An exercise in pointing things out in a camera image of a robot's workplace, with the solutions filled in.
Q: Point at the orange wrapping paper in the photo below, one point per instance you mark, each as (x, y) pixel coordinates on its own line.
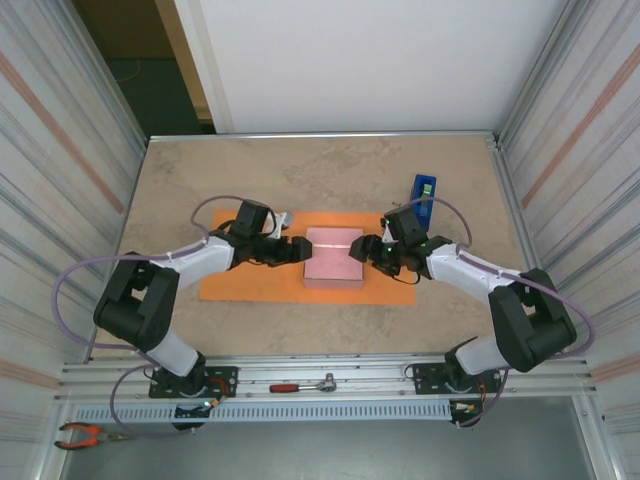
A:
(250, 290)

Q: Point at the green tape roll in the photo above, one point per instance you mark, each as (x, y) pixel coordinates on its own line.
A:
(427, 191)

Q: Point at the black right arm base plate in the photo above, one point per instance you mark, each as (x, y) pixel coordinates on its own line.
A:
(425, 372)

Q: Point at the blue tape dispenser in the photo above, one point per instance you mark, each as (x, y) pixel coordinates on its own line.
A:
(425, 179)

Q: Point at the aluminium table edge rail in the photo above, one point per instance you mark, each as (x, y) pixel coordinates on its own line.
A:
(320, 135)

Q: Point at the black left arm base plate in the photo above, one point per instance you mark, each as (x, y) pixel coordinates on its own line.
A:
(225, 372)

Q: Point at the pink gift box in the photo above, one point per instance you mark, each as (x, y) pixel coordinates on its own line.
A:
(332, 265)

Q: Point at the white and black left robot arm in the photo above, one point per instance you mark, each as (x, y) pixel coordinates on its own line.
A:
(200, 260)

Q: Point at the yellow power connector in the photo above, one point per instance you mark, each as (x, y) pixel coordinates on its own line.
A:
(467, 407)
(214, 403)

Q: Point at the aluminium frame corner post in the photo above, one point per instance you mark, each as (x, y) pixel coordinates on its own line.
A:
(537, 80)
(109, 80)

